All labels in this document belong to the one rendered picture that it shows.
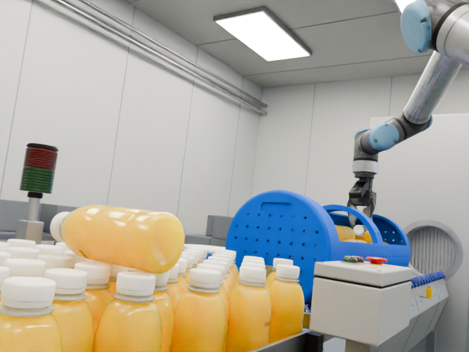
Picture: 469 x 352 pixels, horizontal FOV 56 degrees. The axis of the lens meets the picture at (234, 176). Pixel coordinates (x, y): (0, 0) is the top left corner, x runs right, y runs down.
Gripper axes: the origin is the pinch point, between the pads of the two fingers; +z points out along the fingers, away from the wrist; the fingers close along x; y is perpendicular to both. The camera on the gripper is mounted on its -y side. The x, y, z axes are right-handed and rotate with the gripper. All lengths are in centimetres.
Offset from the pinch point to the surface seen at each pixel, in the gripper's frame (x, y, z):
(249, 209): 7, -66, 0
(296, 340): -21, -95, 21
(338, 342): -13, -50, 30
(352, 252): -14, -51, 8
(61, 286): -15, -134, 12
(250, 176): 319, 438, -81
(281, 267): -17, -93, 11
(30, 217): 35, -107, 7
